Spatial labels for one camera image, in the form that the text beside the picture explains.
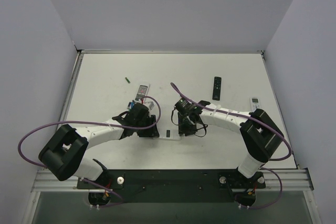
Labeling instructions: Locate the white air conditioner remote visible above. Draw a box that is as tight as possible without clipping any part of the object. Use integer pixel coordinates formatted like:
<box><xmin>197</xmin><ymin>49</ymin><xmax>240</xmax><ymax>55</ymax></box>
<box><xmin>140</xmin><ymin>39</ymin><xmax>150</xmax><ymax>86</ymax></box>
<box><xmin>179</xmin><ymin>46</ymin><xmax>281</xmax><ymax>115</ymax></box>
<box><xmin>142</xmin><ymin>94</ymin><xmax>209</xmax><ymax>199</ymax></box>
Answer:
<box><xmin>250</xmin><ymin>97</ymin><xmax>261</xmax><ymax>112</ymax></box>

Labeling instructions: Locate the black slim remote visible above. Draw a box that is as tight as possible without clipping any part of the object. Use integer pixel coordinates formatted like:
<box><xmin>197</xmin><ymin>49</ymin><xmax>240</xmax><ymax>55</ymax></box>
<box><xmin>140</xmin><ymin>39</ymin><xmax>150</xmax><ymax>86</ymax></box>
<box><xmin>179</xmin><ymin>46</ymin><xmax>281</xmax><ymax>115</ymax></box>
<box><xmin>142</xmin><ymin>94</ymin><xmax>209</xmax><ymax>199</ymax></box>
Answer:
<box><xmin>212</xmin><ymin>77</ymin><xmax>222</xmax><ymax>101</ymax></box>

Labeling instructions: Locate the grey and white remote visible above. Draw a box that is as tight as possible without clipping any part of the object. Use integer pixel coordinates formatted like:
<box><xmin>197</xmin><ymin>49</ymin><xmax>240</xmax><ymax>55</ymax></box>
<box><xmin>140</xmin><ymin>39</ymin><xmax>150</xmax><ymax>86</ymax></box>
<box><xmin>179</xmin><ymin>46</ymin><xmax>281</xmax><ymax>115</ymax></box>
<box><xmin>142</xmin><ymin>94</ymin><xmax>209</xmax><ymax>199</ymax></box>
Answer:
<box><xmin>134</xmin><ymin>84</ymin><xmax>150</xmax><ymax>102</ymax></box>

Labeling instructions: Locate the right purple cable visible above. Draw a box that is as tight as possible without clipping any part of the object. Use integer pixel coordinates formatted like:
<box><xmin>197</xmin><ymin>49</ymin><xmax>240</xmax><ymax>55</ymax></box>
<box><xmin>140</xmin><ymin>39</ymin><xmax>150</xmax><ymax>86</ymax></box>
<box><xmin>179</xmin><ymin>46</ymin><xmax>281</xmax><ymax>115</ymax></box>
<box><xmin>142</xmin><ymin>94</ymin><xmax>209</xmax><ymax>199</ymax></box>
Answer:
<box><xmin>170</xmin><ymin>82</ymin><xmax>292</xmax><ymax>210</ymax></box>

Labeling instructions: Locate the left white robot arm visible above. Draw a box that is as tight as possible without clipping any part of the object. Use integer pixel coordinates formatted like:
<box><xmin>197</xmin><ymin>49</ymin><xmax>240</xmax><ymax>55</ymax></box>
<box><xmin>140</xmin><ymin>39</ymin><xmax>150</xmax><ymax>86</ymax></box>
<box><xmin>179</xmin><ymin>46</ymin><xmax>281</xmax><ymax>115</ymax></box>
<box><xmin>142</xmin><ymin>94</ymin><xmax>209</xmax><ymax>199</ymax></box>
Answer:
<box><xmin>38</xmin><ymin>103</ymin><xmax>159</xmax><ymax>188</ymax></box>

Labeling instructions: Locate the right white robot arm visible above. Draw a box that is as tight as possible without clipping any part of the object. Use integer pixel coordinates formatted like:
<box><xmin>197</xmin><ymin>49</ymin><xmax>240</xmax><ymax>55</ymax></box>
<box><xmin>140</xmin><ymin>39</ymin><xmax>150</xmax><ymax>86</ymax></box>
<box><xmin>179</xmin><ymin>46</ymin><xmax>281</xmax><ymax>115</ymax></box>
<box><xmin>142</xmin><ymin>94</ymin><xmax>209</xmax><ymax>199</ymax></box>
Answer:
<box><xmin>173</xmin><ymin>98</ymin><xmax>284</xmax><ymax>179</ymax></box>

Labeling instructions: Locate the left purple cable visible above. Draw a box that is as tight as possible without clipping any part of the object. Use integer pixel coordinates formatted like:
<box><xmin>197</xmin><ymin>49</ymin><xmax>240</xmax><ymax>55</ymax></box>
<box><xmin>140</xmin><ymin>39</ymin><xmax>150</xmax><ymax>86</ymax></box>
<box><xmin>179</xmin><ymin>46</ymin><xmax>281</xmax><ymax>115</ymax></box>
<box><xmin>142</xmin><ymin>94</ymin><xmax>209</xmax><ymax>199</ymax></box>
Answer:
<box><xmin>17</xmin><ymin>95</ymin><xmax>161</xmax><ymax>208</ymax></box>

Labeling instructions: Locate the red and white remote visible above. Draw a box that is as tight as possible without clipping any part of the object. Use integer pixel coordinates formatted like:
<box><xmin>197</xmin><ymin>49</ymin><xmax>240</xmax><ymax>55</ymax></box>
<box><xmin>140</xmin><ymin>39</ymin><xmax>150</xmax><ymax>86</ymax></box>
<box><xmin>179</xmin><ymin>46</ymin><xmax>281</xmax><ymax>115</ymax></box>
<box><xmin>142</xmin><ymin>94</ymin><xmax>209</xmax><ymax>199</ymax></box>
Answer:
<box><xmin>159</xmin><ymin>129</ymin><xmax>181</xmax><ymax>141</ymax></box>

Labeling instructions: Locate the purple cable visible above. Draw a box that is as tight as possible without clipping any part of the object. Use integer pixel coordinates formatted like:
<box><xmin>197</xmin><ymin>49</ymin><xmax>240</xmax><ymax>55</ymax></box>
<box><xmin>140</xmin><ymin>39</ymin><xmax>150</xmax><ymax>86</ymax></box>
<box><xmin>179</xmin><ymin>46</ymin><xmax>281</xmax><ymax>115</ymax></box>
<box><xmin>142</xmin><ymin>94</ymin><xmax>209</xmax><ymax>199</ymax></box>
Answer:
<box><xmin>17</xmin><ymin>95</ymin><xmax>161</xmax><ymax>208</ymax></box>
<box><xmin>170</xmin><ymin>82</ymin><xmax>292</xmax><ymax>210</ymax></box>

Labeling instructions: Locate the aluminium rail frame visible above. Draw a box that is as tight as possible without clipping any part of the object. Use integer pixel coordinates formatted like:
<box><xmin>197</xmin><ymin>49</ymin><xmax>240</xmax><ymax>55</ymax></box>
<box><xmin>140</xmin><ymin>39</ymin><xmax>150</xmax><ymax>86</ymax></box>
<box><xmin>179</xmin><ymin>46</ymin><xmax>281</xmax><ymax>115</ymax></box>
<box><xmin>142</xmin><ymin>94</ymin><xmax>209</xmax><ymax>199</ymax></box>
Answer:
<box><xmin>38</xmin><ymin>51</ymin><xmax>312</xmax><ymax>223</ymax></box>

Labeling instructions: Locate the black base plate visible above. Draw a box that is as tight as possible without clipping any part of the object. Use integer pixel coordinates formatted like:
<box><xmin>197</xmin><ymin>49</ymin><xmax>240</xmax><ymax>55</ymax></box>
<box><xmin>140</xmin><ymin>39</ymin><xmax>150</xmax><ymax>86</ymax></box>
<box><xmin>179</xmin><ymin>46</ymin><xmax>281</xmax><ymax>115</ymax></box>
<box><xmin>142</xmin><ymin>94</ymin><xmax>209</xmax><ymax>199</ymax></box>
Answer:
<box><xmin>77</xmin><ymin>169</ymin><xmax>266</xmax><ymax>203</ymax></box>

